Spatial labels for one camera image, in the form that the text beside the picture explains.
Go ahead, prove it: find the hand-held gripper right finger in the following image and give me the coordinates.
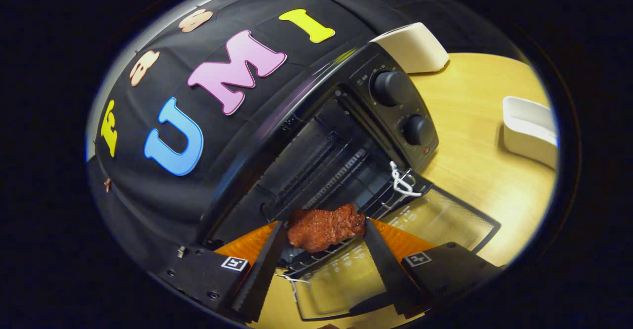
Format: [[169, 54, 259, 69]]
[[363, 218, 502, 320]]

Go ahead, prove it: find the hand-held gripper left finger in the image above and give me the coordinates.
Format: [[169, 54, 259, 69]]
[[166, 220, 287, 322]]

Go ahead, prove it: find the brown meat piece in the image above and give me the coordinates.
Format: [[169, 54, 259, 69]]
[[287, 204, 367, 253]]

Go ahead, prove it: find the black toaster oven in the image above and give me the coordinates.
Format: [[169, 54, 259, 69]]
[[198, 42, 501, 322]]

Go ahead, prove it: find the white pop-up toaster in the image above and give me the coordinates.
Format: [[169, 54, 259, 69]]
[[370, 22, 450, 75]]

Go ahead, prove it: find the white rectangular tray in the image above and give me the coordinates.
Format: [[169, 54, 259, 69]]
[[502, 96, 559, 170]]

